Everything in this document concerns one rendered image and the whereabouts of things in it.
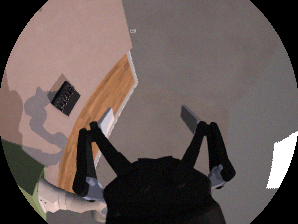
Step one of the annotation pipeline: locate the black lighting desk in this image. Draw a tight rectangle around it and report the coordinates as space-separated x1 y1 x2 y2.
51 81 81 117

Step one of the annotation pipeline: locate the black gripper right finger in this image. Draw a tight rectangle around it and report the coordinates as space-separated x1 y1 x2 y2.
169 105 236 189

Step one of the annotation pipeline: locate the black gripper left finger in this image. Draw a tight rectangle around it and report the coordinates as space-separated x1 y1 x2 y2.
72 107 151 202

